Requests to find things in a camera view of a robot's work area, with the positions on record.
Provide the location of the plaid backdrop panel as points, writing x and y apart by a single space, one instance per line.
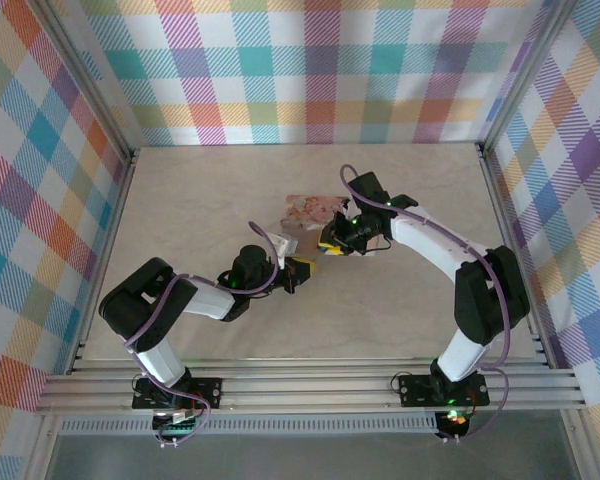
575 200
30 200
300 65

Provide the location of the pink illustrated box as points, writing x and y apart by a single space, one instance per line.
307 210

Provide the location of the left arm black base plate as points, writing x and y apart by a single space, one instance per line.
207 392

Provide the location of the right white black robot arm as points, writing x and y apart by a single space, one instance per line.
480 300

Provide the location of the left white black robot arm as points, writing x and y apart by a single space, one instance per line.
145 310

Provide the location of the aluminium corner post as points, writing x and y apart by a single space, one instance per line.
90 80
525 70

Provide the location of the aluminium side rail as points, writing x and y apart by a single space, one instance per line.
510 200
105 240

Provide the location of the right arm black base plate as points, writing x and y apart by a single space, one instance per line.
415 391

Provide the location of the aluminium cross beam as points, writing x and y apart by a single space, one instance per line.
305 387

